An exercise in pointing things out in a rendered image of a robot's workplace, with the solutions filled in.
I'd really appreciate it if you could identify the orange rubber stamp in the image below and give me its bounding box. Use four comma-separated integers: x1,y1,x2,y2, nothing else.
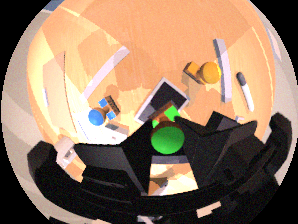
182,61,221,85

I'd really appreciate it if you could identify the white mug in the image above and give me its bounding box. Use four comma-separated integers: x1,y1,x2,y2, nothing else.
53,136,77,168

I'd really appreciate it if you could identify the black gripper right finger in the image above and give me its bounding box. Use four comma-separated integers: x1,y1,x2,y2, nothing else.
174,115,258,188

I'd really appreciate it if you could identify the white rectangular card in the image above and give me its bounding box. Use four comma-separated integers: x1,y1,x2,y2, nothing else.
73,107,108,144

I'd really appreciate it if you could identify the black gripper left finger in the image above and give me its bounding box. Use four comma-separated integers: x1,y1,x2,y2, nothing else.
73,119,153,196

